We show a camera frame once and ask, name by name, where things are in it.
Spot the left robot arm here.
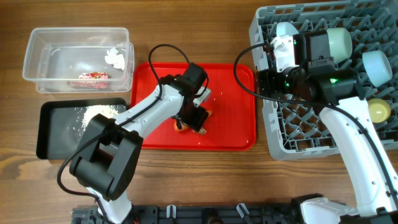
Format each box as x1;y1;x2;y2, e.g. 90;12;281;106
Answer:
69;63;210;223

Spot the red serving tray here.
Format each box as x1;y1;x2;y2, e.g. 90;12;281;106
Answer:
143;63;256;151

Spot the red snack wrapper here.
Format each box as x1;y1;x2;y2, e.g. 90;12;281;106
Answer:
68;72;109;89

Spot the light blue plate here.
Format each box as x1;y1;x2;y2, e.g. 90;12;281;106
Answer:
276;22;299;37

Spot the green small bowl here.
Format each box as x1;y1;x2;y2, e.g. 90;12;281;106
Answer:
326;27;353;63

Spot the light blue bowl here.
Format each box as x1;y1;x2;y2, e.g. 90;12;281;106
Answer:
362;50;392;87

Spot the black plastic tray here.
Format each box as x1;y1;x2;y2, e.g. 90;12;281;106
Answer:
36;98;127;159

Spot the orange carrot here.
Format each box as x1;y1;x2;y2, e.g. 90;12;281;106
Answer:
174;121;199;134

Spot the rice with peanut shells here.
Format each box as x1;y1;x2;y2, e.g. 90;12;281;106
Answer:
72;105;126;135

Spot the yellow plastic cup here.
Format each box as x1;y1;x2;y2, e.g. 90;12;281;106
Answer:
368;98;391;123

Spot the grey dishwasher rack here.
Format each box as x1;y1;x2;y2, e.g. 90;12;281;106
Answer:
249;1;397;160

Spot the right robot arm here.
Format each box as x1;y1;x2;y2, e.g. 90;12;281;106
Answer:
261;28;397;223

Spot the white tissue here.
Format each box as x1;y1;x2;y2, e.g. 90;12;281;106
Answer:
104;47;125;70

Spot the clear plastic bin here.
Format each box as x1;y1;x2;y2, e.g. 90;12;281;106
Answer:
22;27;134;93

